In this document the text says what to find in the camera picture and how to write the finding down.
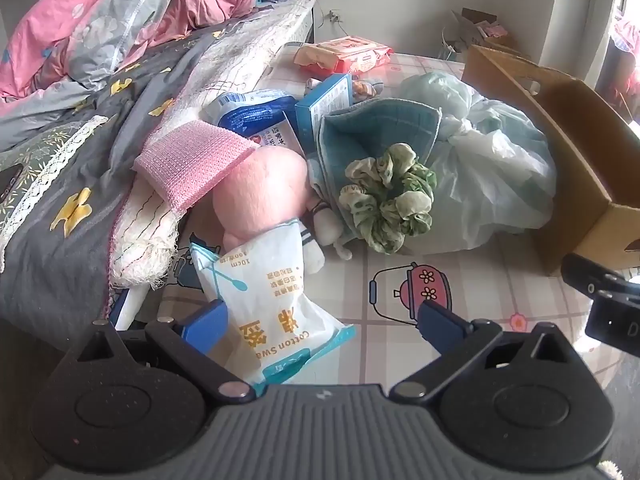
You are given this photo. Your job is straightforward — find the white milk pouch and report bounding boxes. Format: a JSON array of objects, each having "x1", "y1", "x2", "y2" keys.
[{"x1": 247, "y1": 112, "x2": 306, "y2": 158}]

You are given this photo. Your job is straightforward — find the light blue carton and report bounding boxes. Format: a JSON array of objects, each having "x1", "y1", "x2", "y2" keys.
[{"x1": 295, "y1": 73, "x2": 353, "y2": 153}]

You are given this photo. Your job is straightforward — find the pink hanging clothes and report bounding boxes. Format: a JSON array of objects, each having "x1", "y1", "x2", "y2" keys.
[{"x1": 611, "y1": 16, "x2": 640, "y2": 57}]

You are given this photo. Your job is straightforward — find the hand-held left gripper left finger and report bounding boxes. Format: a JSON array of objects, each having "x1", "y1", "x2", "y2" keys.
[{"x1": 75, "y1": 300, "x2": 256, "y2": 404}]

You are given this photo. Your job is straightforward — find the checked printed tablecloth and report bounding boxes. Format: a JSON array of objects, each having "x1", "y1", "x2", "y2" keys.
[{"x1": 165, "y1": 50, "x2": 640, "y2": 401}]

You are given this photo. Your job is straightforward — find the black phone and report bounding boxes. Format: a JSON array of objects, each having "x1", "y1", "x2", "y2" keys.
[{"x1": 0, "y1": 164, "x2": 24, "y2": 202}]

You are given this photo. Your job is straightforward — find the large cardboard box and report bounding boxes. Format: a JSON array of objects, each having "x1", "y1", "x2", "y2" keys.
[{"x1": 460, "y1": 44, "x2": 640, "y2": 276}]

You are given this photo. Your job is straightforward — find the red wet wipes pack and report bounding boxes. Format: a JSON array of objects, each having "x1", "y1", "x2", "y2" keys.
[{"x1": 293, "y1": 36, "x2": 393, "y2": 75}]

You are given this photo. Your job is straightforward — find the blue white packet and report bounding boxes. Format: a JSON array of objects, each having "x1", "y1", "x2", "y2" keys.
[{"x1": 216, "y1": 89, "x2": 298, "y2": 136}]

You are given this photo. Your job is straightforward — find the grey flowered bed sheet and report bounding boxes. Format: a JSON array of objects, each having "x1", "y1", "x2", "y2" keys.
[{"x1": 0, "y1": 35, "x2": 226, "y2": 323}]

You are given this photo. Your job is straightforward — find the grey lace-trimmed pillow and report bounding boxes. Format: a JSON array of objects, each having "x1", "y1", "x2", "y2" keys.
[{"x1": 0, "y1": 115, "x2": 108, "y2": 248}]

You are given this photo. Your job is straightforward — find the teal quilted cloth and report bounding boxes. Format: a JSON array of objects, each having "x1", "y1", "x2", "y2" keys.
[{"x1": 307, "y1": 97, "x2": 441, "y2": 241}]

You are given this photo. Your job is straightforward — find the white plastic bag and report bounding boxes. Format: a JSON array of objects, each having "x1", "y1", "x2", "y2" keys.
[{"x1": 395, "y1": 71, "x2": 558, "y2": 251}]

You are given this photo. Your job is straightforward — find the pink knitted cloth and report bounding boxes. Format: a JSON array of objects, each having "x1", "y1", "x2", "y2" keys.
[{"x1": 132, "y1": 120, "x2": 261, "y2": 213}]

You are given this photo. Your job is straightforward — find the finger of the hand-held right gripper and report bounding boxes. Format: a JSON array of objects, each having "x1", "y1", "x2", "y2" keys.
[{"x1": 560, "y1": 253, "x2": 640, "y2": 307}]

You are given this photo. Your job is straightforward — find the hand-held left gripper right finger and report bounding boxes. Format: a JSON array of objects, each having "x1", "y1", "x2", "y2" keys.
[{"x1": 390, "y1": 301, "x2": 583, "y2": 405}]

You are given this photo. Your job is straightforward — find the green scrunchie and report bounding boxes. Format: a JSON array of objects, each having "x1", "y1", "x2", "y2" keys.
[{"x1": 339, "y1": 142, "x2": 437, "y2": 256}]

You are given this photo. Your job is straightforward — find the pink grey quilt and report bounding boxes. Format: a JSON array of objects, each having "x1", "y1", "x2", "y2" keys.
[{"x1": 0, "y1": 0, "x2": 271, "y2": 106}]

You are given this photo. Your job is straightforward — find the small open cardboard box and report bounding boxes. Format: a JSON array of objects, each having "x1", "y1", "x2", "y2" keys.
[{"x1": 442, "y1": 7, "x2": 522, "y2": 61}]

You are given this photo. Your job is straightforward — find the white cotton swab packet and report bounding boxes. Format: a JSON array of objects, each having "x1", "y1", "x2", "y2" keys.
[{"x1": 190, "y1": 217, "x2": 357, "y2": 396}]

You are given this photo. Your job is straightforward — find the pink plush toy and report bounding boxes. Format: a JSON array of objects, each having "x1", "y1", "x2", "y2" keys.
[{"x1": 207, "y1": 149, "x2": 351, "y2": 276}]

